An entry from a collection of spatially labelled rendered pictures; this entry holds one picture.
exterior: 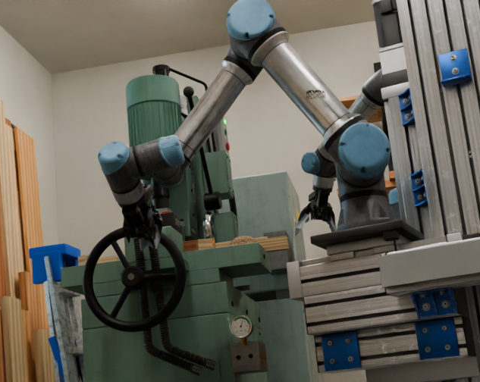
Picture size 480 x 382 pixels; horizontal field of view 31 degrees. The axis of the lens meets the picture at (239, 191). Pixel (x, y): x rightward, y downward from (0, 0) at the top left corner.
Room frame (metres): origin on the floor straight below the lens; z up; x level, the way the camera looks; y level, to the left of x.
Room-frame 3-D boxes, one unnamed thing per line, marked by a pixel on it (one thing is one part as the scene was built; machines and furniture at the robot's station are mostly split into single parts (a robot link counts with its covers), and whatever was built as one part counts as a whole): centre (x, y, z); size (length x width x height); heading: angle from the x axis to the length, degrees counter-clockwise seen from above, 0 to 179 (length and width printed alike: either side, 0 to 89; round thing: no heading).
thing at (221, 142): (2.90, 0.06, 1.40); 0.10 x 0.06 x 0.16; 171
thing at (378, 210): (2.04, -0.30, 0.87); 0.15 x 0.15 x 0.10
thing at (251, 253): (2.50, 0.25, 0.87); 0.61 x 0.30 x 0.06; 81
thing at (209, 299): (2.73, 0.23, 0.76); 0.57 x 0.45 x 0.09; 171
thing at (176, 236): (2.42, 0.26, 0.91); 0.15 x 0.14 x 0.09; 81
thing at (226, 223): (2.77, 0.07, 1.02); 0.09 x 0.07 x 0.12; 81
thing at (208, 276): (2.55, 0.26, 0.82); 0.40 x 0.21 x 0.04; 81
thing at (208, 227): (2.72, 0.11, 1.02); 0.12 x 0.03 x 0.12; 171
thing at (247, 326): (2.36, 0.03, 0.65); 0.06 x 0.04 x 0.08; 81
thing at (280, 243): (2.59, 0.13, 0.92); 0.54 x 0.02 x 0.04; 81
